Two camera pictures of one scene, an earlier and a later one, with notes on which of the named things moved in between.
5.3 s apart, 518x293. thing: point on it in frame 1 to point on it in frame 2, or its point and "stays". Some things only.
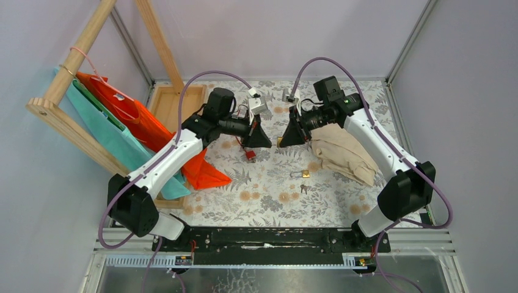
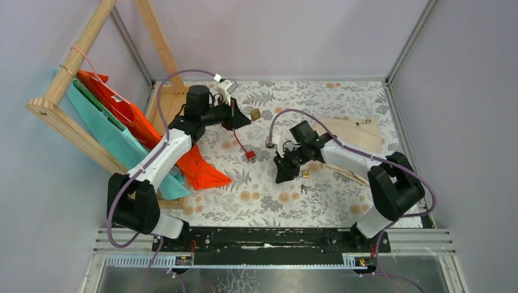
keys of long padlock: [305, 187] stays
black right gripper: [295, 133] to [285, 171]
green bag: [99, 104] stays
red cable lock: [250, 154] stays
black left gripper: [254, 136] to [234, 118]
